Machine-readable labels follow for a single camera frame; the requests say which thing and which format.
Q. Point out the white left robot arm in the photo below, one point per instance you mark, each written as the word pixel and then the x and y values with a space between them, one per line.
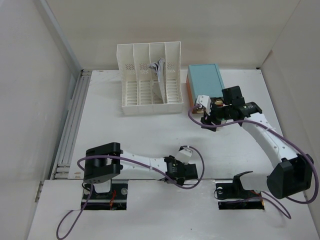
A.
pixel 105 162

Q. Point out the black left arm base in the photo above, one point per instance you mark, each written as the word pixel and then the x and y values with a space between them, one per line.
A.
pixel 113 200

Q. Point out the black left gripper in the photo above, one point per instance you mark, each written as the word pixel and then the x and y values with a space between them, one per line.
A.
pixel 178 162

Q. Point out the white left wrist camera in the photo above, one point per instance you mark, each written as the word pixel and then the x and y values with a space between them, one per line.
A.
pixel 184 155

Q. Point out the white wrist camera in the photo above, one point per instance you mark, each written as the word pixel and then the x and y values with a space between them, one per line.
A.
pixel 184 155
pixel 203 104

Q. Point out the aluminium rail frame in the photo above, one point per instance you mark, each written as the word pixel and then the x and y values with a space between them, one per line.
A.
pixel 61 162

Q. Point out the teal orange drawer box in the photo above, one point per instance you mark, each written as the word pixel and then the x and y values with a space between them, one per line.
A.
pixel 204 79

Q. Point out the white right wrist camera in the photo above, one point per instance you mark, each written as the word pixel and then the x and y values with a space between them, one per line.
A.
pixel 203 104

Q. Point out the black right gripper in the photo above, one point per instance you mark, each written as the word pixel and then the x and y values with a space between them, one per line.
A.
pixel 207 119

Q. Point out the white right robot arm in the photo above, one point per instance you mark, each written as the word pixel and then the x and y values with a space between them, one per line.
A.
pixel 292 171

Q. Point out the white instruction booklet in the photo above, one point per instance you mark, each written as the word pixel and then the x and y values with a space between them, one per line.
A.
pixel 158 88

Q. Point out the white plastic file organizer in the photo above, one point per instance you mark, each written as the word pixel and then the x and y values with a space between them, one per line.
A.
pixel 138 97

